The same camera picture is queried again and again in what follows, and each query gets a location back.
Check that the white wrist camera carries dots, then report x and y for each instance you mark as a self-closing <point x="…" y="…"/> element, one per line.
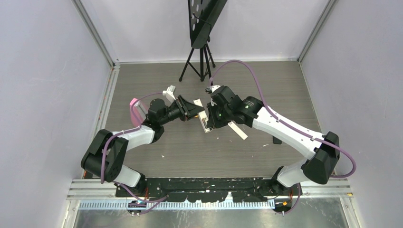
<point x="169" y="93"/>
<point x="211" y="89"/>

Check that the white remote battery cover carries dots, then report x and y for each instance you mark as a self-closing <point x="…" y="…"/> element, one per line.
<point x="237" y="130"/>

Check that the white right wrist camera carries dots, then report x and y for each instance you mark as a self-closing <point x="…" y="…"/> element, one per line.
<point x="211" y="89"/>

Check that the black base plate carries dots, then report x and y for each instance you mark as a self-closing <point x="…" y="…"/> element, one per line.
<point x="207" y="190"/>

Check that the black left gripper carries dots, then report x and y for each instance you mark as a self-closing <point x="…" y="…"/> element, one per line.
<point x="187" y="110"/>

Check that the black music stand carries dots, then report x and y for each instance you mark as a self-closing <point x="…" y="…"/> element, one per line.
<point x="202" y="15"/>

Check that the pink metronome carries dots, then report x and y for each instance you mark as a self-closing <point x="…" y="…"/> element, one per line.
<point x="138" y="112"/>

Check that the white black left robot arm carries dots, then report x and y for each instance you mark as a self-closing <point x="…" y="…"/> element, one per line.
<point x="106" y="153"/>

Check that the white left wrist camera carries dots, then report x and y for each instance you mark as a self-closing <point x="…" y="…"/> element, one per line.
<point x="169" y="93"/>

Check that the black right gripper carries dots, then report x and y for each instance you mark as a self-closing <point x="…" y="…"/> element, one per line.
<point x="213" y="122"/>

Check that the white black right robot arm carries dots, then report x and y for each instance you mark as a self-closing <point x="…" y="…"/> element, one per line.
<point x="320" y="156"/>

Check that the white remote control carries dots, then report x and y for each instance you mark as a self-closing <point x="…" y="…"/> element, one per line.
<point x="202" y="117"/>

